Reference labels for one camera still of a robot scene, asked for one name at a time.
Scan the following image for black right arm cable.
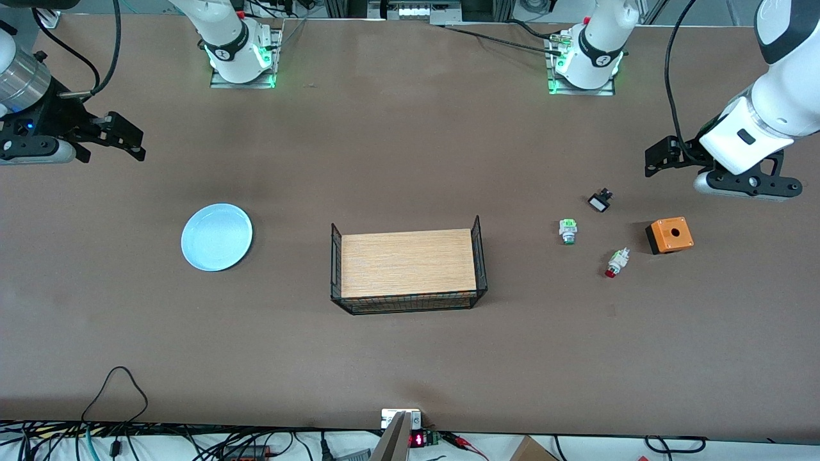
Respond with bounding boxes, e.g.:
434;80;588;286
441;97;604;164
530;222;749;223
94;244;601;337
32;0;123;100

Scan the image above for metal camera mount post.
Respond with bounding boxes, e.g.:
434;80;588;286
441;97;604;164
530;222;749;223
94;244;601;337
368;408;423;461

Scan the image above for flat black cable loop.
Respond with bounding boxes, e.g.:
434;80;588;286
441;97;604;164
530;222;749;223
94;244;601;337
644;435;709;454

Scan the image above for red push button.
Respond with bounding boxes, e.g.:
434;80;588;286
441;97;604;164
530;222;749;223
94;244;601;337
604;248;631;279

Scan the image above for brown cardboard box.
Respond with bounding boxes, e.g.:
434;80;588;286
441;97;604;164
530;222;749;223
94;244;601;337
509;435;559;461

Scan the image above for red probe lead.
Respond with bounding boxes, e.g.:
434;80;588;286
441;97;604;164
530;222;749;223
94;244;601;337
442;432;489;461

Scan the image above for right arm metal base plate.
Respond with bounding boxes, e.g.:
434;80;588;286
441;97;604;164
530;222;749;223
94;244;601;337
210;26;283;89

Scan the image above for aluminium frame with white light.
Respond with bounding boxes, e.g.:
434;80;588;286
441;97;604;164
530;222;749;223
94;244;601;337
366;0;463;25

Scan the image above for long black table cable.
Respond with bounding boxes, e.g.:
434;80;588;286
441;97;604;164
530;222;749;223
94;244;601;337
432;22;568;57

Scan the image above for orange black power strip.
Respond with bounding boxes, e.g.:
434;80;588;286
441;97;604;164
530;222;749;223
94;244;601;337
221;445;271;461

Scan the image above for orange black button box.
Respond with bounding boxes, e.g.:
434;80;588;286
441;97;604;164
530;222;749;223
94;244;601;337
644;216;694;255

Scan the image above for black wire basket wooden bottom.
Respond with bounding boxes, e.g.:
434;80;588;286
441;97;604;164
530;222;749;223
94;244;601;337
330;215;489;316

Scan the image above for light blue round plate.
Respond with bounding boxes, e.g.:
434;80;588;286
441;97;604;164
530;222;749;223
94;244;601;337
181;203;254;272

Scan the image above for thin black looped cable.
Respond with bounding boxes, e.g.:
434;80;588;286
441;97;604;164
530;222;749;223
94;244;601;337
80;366;149;426

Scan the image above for short curved black table cable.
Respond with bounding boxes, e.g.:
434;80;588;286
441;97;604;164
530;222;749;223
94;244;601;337
509;19;555;39

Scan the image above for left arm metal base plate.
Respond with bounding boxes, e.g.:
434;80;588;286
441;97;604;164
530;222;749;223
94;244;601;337
546;32;617;97

